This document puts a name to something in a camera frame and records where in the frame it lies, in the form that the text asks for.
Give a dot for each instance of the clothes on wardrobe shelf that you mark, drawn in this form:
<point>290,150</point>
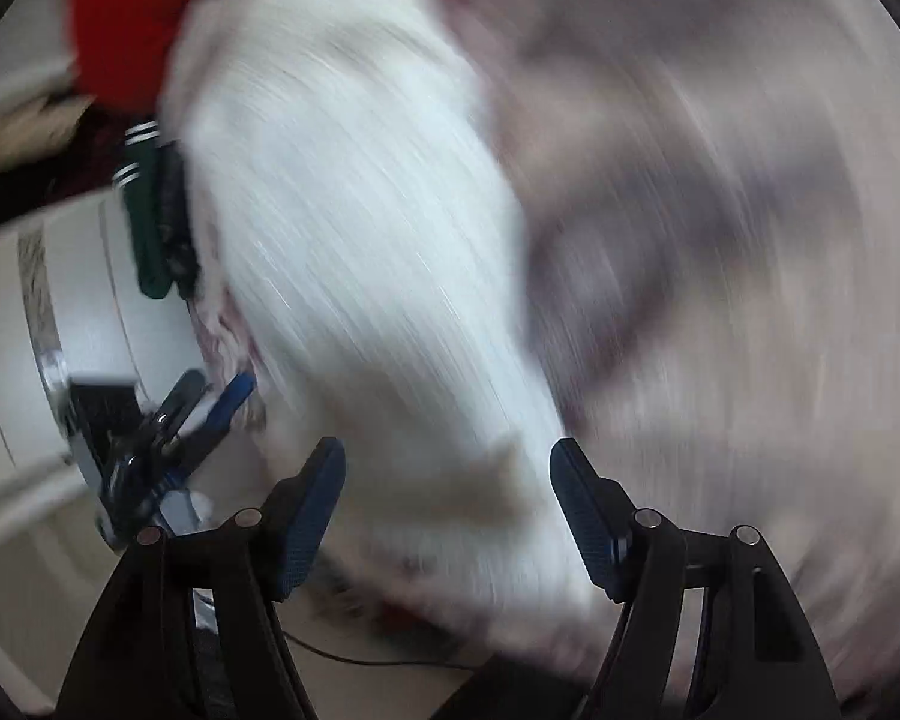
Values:
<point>60,180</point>

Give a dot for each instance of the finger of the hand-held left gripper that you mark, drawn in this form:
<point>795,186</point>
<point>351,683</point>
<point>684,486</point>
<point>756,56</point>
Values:
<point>184,394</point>
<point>229,401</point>

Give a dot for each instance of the green white-striped pants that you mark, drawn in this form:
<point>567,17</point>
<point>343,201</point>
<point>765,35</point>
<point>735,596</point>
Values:
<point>146,240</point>

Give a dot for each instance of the red garment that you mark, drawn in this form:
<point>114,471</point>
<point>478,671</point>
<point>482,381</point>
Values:
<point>127,22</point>

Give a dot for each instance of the beige hanging coat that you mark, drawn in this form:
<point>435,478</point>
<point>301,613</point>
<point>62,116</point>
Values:
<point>15,135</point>

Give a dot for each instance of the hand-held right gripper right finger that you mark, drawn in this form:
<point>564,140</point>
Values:
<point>581,510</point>

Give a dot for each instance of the black garment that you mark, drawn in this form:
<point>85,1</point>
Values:
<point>172,217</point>

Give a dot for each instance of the floral purple blanket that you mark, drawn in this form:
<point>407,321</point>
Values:
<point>720,240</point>

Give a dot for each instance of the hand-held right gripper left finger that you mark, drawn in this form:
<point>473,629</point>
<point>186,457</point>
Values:
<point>311,517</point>

